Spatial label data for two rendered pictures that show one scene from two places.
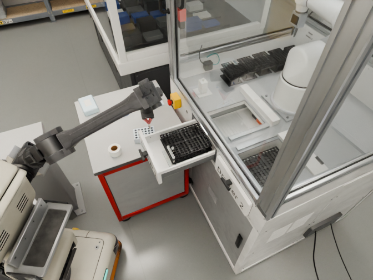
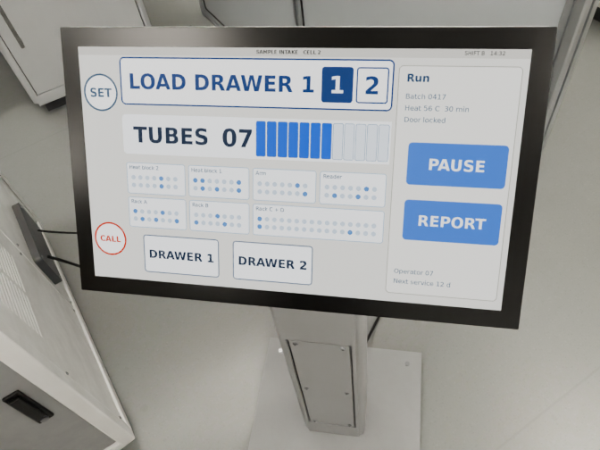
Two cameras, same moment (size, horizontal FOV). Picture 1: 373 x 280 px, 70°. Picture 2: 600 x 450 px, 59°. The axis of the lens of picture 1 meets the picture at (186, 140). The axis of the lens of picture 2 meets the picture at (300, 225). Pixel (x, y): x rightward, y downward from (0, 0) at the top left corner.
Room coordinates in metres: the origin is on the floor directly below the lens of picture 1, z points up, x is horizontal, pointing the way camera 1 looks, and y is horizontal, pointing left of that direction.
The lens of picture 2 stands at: (-0.09, 0.16, 1.51)
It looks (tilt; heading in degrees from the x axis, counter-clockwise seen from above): 53 degrees down; 269
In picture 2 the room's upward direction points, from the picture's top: 10 degrees counter-clockwise
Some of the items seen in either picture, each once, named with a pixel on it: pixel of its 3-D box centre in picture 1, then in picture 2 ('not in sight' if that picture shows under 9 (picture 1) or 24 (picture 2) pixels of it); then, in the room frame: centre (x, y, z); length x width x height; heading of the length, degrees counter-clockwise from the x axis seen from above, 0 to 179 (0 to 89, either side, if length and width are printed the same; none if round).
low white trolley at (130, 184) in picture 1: (137, 155); not in sight; (1.18, 0.36, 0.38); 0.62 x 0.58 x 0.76; 24
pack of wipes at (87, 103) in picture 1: (88, 105); not in sight; (1.28, 0.64, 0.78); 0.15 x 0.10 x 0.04; 29
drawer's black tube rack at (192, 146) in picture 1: (185, 144); not in sight; (0.89, 0.00, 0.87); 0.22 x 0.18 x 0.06; 114
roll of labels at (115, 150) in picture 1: (115, 150); not in sight; (0.92, 0.40, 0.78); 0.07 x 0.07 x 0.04
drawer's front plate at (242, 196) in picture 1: (231, 184); not in sight; (0.64, -0.21, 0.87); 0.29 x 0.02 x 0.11; 24
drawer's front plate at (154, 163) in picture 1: (149, 156); not in sight; (0.81, 0.19, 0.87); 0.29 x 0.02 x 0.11; 24
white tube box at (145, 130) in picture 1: (144, 134); not in sight; (1.03, 0.25, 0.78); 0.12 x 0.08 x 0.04; 102
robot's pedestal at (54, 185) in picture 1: (44, 178); not in sight; (0.98, 0.98, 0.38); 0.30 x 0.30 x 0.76; 24
